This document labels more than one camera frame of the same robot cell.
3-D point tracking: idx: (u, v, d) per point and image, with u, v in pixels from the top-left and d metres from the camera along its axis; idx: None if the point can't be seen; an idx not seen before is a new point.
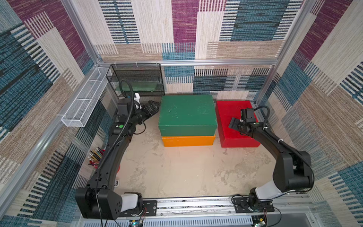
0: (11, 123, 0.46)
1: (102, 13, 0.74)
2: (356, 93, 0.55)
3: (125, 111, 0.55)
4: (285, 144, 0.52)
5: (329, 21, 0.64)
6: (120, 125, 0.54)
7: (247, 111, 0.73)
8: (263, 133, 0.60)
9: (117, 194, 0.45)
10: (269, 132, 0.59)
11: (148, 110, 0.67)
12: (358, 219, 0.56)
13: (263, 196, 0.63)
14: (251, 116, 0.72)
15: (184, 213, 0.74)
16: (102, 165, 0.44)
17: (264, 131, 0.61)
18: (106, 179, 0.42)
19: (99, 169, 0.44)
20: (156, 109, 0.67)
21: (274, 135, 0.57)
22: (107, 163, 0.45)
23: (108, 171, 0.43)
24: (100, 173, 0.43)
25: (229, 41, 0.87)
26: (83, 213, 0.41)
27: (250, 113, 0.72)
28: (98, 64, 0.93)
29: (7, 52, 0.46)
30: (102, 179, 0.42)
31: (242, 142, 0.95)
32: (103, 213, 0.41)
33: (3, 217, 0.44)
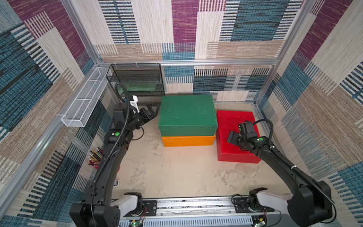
0: (11, 123, 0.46)
1: (102, 13, 0.74)
2: (356, 93, 0.55)
3: (121, 117, 0.52)
4: (300, 173, 0.45)
5: (329, 21, 0.64)
6: (116, 132, 0.52)
7: (246, 126, 0.67)
8: (271, 155, 0.53)
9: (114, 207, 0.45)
10: (278, 154, 0.53)
11: (146, 114, 0.63)
12: (358, 219, 0.56)
13: (267, 203, 0.61)
14: (251, 131, 0.65)
15: (184, 213, 0.74)
16: (98, 179, 0.42)
17: (272, 152, 0.54)
18: (101, 193, 0.40)
19: (95, 183, 0.41)
20: (155, 113, 0.63)
21: (284, 159, 0.50)
22: (102, 177, 0.42)
23: (104, 185, 0.41)
24: (96, 187, 0.41)
25: (229, 41, 0.87)
26: None
27: (249, 128, 0.65)
28: (98, 64, 0.93)
29: (7, 52, 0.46)
30: (98, 193, 0.40)
31: (239, 158, 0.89)
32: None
33: (4, 217, 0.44)
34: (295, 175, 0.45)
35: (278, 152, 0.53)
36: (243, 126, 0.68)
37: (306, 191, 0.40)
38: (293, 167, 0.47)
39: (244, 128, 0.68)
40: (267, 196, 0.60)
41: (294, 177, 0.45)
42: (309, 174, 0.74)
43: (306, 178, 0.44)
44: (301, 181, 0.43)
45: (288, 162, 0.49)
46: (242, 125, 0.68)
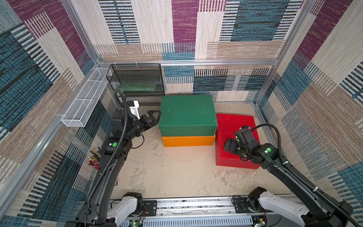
0: (11, 123, 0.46)
1: (102, 13, 0.74)
2: (356, 93, 0.55)
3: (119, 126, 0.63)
4: (324, 197, 0.41)
5: (329, 21, 0.64)
6: (114, 143, 0.49)
7: (244, 135, 0.58)
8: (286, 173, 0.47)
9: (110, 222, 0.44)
10: (292, 170, 0.47)
11: (147, 121, 0.60)
12: (358, 219, 0.56)
13: (271, 208, 0.60)
14: (252, 141, 0.57)
15: (184, 213, 0.74)
16: (93, 194, 0.40)
17: (286, 170, 0.47)
18: (96, 212, 0.38)
19: (89, 199, 0.40)
20: (157, 120, 0.60)
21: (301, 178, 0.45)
22: (96, 193, 0.40)
23: (99, 202, 0.39)
24: (90, 204, 0.39)
25: (229, 41, 0.87)
26: None
27: (249, 137, 0.57)
28: (98, 64, 0.93)
29: (7, 52, 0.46)
30: (92, 211, 0.38)
31: (237, 163, 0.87)
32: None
33: (4, 217, 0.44)
34: (319, 200, 0.41)
35: (292, 167, 0.47)
36: (241, 135, 0.59)
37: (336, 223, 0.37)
38: (315, 190, 0.43)
39: (243, 138, 0.59)
40: (272, 203, 0.59)
41: (317, 202, 0.41)
42: (309, 174, 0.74)
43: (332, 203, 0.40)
44: (326, 208, 0.40)
45: (308, 182, 0.44)
46: (239, 135, 0.59)
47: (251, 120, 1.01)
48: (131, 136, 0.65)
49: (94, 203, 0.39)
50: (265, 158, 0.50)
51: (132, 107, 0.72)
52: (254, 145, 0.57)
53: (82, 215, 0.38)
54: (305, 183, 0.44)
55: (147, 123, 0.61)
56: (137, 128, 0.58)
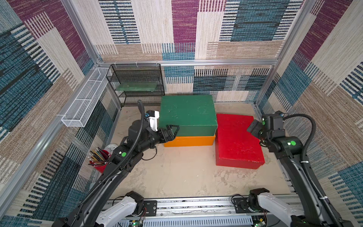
0: (12, 123, 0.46)
1: (102, 13, 0.74)
2: (356, 93, 0.55)
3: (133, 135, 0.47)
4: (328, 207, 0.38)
5: (329, 21, 0.64)
6: (123, 152, 0.48)
7: (272, 120, 0.51)
8: (299, 172, 0.43)
9: None
10: (308, 171, 0.42)
11: (163, 135, 0.58)
12: (358, 219, 0.56)
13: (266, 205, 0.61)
14: (278, 128, 0.51)
15: (184, 213, 0.74)
16: (86, 200, 0.40)
17: (302, 167, 0.43)
18: (84, 222, 0.38)
19: (82, 205, 0.40)
20: (173, 136, 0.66)
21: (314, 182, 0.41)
22: (90, 200, 0.40)
23: (89, 211, 0.39)
24: (81, 211, 0.39)
25: (229, 41, 0.87)
26: None
27: (277, 124, 0.51)
28: (98, 64, 0.93)
29: (7, 53, 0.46)
30: (80, 219, 0.38)
31: (237, 164, 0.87)
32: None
33: (3, 217, 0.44)
34: (321, 208, 0.38)
35: (310, 168, 0.43)
36: (269, 119, 0.53)
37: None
38: (323, 198, 0.39)
39: (270, 123, 0.53)
40: (269, 201, 0.59)
41: (318, 209, 0.38)
42: None
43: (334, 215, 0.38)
44: (326, 218, 0.37)
45: (319, 188, 0.40)
46: (268, 117, 0.53)
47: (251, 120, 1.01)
48: (143, 148, 0.54)
49: (84, 211, 0.39)
50: (285, 149, 0.45)
51: (152, 117, 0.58)
52: (280, 133, 0.51)
53: (70, 221, 0.38)
54: (315, 187, 0.40)
55: (163, 138, 0.59)
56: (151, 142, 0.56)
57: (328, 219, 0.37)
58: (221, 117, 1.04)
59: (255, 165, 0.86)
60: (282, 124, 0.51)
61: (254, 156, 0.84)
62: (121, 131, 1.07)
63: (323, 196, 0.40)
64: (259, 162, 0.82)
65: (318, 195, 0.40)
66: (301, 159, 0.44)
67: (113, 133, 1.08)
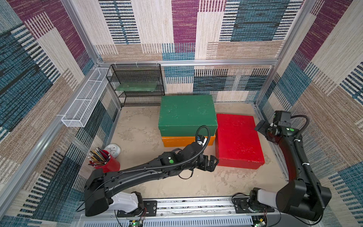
0: (12, 123, 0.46)
1: (102, 14, 0.75)
2: (356, 93, 0.55)
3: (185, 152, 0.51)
4: (308, 172, 0.43)
5: (329, 21, 0.64)
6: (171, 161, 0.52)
7: (281, 114, 0.63)
8: (290, 145, 0.51)
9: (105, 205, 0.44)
10: (298, 147, 0.50)
11: (205, 164, 0.61)
12: (358, 219, 0.56)
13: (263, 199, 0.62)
14: (284, 120, 0.61)
15: (185, 213, 0.74)
16: (125, 173, 0.45)
17: (293, 143, 0.51)
18: (113, 187, 0.42)
19: (119, 173, 0.45)
20: (213, 168, 0.60)
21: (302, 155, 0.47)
22: (129, 174, 0.45)
23: (122, 182, 0.43)
24: (115, 178, 0.44)
25: (229, 41, 0.87)
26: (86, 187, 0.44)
27: (284, 117, 0.61)
28: (98, 64, 0.93)
29: (7, 53, 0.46)
30: (113, 182, 0.43)
31: (237, 163, 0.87)
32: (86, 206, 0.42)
33: (4, 217, 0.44)
34: (301, 171, 0.44)
35: (300, 147, 0.50)
36: (279, 113, 0.64)
37: (300, 185, 0.40)
38: (305, 163, 0.45)
39: (279, 116, 0.64)
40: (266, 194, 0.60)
41: (299, 171, 0.44)
42: None
43: (312, 178, 0.42)
44: (303, 178, 0.42)
45: (304, 158, 0.47)
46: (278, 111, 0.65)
47: (251, 120, 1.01)
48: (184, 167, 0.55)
49: (119, 180, 0.43)
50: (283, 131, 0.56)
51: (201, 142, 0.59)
52: (285, 123, 0.61)
53: (107, 179, 0.43)
54: (300, 157, 0.47)
55: (204, 166, 0.61)
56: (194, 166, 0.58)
57: (305, 178, 0.42)
58: (221, 117, 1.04)
59: (255, 165, 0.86)
60: (289, 118, 0.61)
61: (254, 156, 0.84)
62: (121, 132, 1.07)
63: (306, 162, 0.46)
64: (260, 162, 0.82)
65: (301, 161, 0.46)
66: (294, 138, 0.52)
67: (113, 133, 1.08)
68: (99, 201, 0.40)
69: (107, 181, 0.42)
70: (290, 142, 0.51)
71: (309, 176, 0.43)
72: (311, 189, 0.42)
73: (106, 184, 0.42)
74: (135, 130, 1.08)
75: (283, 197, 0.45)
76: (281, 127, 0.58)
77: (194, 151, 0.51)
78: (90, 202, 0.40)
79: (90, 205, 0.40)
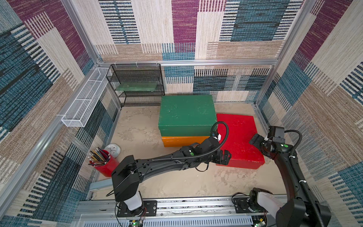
0: (12, 123, 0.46)
1: (102, 14, 0.75)
2: (356, 93, 0.55)
3: (205, 145, 0.56)
4: (306, 189, 0.43)
5: (329, 21, 0.64)
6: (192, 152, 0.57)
7: (275, 129, 0.64)
8: (285, 163, 0.51)
9: (134, 191, 0.46)
10: (294, 164, 0.50)
11: (219, 158, 0.66)
12: (358, 219, 0.56)
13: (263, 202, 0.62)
14: (279, 136, 0.62)
15: (184, 213, 0.74)
16: (155, 161, 0.49)
17: (289, 161, 0.51)
18: (145, 173, 0.45)
19: (150, 161, 0.48)
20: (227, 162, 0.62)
21: (298, 171, 0.48)
22: (157, 163, 0.48)
23: (152, 169, 0.47)
24: (147, 165, 0.47)
25: (229, 41, 0.87)
26: (115, 172, 0.47)
27: (279, 132, 0.62)
28: (98, 64, 0.93)
29: (7, 53, 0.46)
30: (145, 169, 0.46)
31: (238, 163, 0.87)
32: (118, 190, 0.44)
33: (3, 217, 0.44)
34: (299, 188, 0.44)
35: (296, 164, 0.50)
36: (273, 128, 0.65)
37: (299, 205, 0.40)
38: (302, 180, 0.45)
39: (273, 131, 0.65)
40: (266, 198, 0.59)
41: (297, 189, 0.43)
42: (309, 174, 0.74)
43: (310, 196, 0.42)
44: (302, 196, 0.42)
45: (300, 174, 0.47)
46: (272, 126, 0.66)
47: (251, 120, 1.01)
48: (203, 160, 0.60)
49: (150, 167, 0.47)
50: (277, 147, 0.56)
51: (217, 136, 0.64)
52: (280, 139, 0.62)
53: (139, 165, 0.46)
54: (296, 173, 0.47)
55: (219, 160, 0.66)
56: (210, 160, 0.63)
57: (304, 198, 0.41)
58: (221, 117, 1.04)
59: (255, 165, 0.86)
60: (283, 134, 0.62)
61: (254, 156, 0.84)
62: (121, 131, 1.07)
63: (303, 179, 0.46)
64: (260, 162, 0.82)
65: (298, 178, 0.46)
66: (289, 155, 0.53)
67: (113, 133, 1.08)
68: (133, 185, 0.42)
69: (139, 167, 0.45)
70: (285, 159, 0.52)
71: (308, 194, 0.42)
72: (311, 208, 0.42)
73: (139, 169, 0.45)
74: (135, 130, 1.08)
75: (281, 216, 0.44)
76: (276, 144, 0.58)
77: (211, 144, 0.55)
78: (125, 186, 0.42)
79: (124, 187, 0.42)
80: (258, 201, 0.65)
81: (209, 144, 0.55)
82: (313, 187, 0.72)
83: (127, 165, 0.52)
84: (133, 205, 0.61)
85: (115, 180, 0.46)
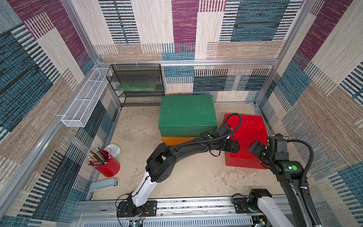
0: (12, 123, 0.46)
1: (102, 13, 0.74)
2: (356, 93, 0.55)
3: (222, 131, 0.66)
4: None
5: (329, 21, 0.64)
6: (212, 136, 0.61)
7: (277, 143, 0.54)
8: (296, 196, 0.44)
9: (170, 170, 0.53)
10: (306, 197, 0.44)
11: (230, 146, 0.75)
12: (358, 219, 0.56)
13: (263, 210, 0.62)
14: (281, 151, 0.54)
15: (185, 213, 0.74)
16: (183, 144, 0.58)
17: (299, 192, 0.45)
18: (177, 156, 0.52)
19: (181, 145, 0.57)
20: (238, 148, 0.74)
21: (312, 211, 0.42)
22: (186, 147, 0.57)
23: (183, 152, 0.55)
24: (179, 149, 0.55)
25: (229, 41, 0.87)
26: (149, 157, 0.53)
27: (280, 146, 0.54)
28: (97, 64, 0.93)
29: (7, 53, 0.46)
30: (177, 152, 0.54)
31: (245, 163, 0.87)
32: (159, 172, 0.52)
33: (3, 217, 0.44)
34: None
35: (308, 195, 0.44)
36: (274, 142, 0.56)
37: None
38: (317, 224, 0.40)
39: (274, 145, 0.56)
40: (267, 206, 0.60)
41: None
42: (309, 174, 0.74)
43: None
44: None
45: (315, 215, 0.41)
46: (273, 140, 0.56)
47: (251, 119, 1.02)
48: (219, 146, 0.66)
49: (181, 150, 0.55)
50: (284, 172, 0.48)
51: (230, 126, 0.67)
52: (282, 155, 0.54)
53: (172, 149, 0.54)
54: (310, 213, 0.42)
55: (230, 147, 0.75)
56: (221, 147, 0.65)
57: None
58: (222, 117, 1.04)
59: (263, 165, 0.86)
60: (286, 148, 0.54)
61: None
62: (121, 131, 1.07)
63: (317, 222, 0.40)
64: None
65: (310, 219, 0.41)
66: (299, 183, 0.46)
67: (113, 133, 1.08)
68: (170, 167, 0.51)
69: (172, 151, 0.53)
70: (295, 190, 0.45)
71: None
72: None
73: (172, 152, 0.53)
74: (135, 130, 1.08)
75: None
76: (281, 164, 0.49)
77: (227, 129, 0.65)
78: (164, 167, 0.51)
79: (162, 169, 0.51)
80: (260, 205, 0.64)
81: (225, 129, 0.66)
82: (312, 187, 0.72)
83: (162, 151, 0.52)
84: (140, 202, 0.63)
85: (152, 164, 0.55)
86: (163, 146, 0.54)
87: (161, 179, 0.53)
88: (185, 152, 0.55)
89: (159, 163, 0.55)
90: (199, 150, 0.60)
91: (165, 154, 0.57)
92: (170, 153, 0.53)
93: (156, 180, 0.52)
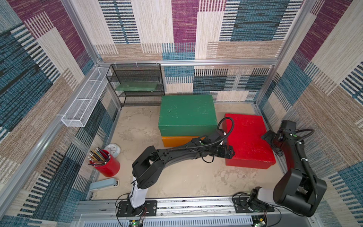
0: (11, 122, 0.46)
1: (102, 13, 0.74)
2: (356, 93, 0.55)
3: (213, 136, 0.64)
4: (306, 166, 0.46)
5: (329, 21, 0.64)
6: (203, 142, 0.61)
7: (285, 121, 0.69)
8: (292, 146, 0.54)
9: (155, 176, 0.48)
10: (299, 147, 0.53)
11: (223, 152, 0.72)
12: (358, 219, 0.56)
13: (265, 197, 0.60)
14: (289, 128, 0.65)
15: (184, 213, 0.74)
16: (171, 150, 0.54)
17: (295, 144, 0.55)
18: (165, 161, 0.49)
19: (169, 150, 0.54)
20: (232, 155, 0.71)
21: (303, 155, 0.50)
22: (176, 152, 0.54)
23: (172, 157, 0.51)
24: (168, 154, 0.52)
25: (229, 41, 0.87)
26: (135, 161, 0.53)
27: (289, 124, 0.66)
28: (97, 64, 0.93)
29: (7, 52, 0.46)
30: (166, 157, 0.50)
31: (246, 163, 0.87)
32: (143, 177, 0.48)
33: (4, 217, 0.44)
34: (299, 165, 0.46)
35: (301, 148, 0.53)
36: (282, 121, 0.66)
37: (298, 173, 0.43)
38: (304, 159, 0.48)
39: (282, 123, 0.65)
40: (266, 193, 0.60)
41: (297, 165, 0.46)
42: None
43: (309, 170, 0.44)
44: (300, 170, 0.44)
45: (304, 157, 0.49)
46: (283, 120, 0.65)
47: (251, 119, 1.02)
48: (210, 151, 0.63)
49: (170, 155, 0.52)
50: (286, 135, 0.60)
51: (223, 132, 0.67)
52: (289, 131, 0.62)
53: (160, 153, 0.51)
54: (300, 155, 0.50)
55: (223, 153, 0.73)
56: (214, 153, 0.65)
57: (301, 170, 0.44)
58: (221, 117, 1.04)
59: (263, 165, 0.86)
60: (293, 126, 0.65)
61: (265, 156, 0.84)
62: (121, 131, 1.07)
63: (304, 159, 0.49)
64: (271, 162, 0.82)
65: (300, 157, 0.49)
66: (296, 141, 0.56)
67: (112, 132, 1.11)
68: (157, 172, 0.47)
69: (160, 155, 0.50)
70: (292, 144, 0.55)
71: (307, 168, 0.45)
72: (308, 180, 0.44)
73: (160, 157, 0.49)
74: (135, 130, 1.08)
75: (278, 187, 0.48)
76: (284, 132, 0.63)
77: (218, 135, 0.62)
78: (150, 171, 0.47)
79: (147, 173, 0.47)
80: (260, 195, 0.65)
81: (217, 135, 0.63)
82: None
83: (151, 153, 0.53)
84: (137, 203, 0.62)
85: (137, 169, 0.51)
86: (151, 150, 0.50)
87: (146, 185, 0.49)
88: (174, 158, 0.52)
89: (145, 168, 0.51)
90: (189, 156, 0.57)
91: (153, 158, 0.53)
92: (159, 157, 0.49)
93: (141, 186, 0.47)
